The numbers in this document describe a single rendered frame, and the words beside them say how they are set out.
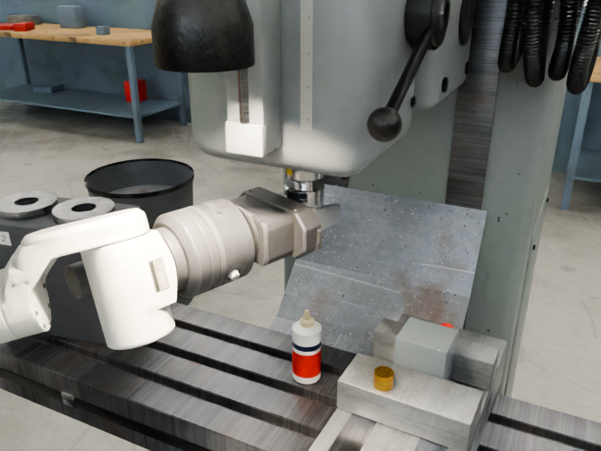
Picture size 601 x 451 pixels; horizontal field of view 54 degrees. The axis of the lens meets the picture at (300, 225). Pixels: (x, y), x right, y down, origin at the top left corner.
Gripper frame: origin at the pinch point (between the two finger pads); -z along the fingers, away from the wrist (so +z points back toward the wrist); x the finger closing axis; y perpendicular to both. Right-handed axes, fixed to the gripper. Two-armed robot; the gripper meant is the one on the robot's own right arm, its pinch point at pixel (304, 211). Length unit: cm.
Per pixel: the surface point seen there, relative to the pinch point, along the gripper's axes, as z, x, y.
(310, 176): 1.1, -2.2, -5.2
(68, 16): -203, 547, 23
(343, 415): 4.8, -12.0, 19.9
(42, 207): 16.4, 39.8, 7.1
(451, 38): -17.9, -5.8, -18.8
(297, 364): -1.0, 2.1, 23.7
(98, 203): 9.6, 35.4, 7.0
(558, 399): -148, 16, 122
